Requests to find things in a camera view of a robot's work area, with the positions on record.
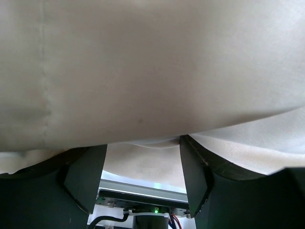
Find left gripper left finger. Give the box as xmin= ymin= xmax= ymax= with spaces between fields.
xmin=0 ymin=145 xmax=107 ymax=229

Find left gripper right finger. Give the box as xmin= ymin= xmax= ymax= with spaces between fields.
xmin=180 ymin=135 xmax=305 ymax=229

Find beige trousers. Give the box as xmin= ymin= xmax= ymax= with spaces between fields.
xmin=0 ymin=0 xmax=305 ymax=187

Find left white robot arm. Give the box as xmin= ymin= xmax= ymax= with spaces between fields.
xmin=0 ymin=135 xmax=305 ymax=229

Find front aluminium frame rail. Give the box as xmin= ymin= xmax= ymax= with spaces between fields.
xmin=99 ymin=179 xmax=188 ymax=204

